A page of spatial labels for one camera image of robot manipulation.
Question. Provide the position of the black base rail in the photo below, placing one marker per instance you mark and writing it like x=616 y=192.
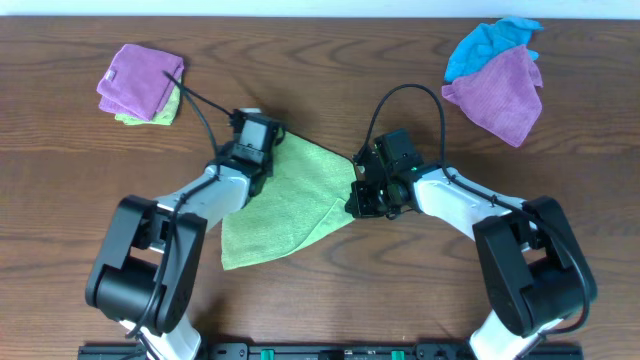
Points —
x=242 y=351

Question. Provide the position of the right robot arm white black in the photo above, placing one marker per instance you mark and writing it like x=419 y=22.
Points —
x=534 y=271

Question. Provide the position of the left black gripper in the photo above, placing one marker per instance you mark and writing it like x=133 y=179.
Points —
x=273 y=138

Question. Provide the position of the green microfiber cloth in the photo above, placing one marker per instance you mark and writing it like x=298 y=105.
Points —
x=303 y=202

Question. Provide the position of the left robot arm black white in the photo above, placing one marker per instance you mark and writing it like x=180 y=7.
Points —
x=145 y=271

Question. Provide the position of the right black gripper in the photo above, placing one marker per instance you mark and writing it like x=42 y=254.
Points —
x=358 y=206

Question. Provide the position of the crumpled purple cloth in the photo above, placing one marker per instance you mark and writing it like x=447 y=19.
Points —
x=502 y=98

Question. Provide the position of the folded green cloth under purple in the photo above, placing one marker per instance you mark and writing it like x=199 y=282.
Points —
x=164 y=117

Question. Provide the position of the crumpled blue cloth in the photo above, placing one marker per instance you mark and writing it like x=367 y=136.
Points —
x=487 y=41

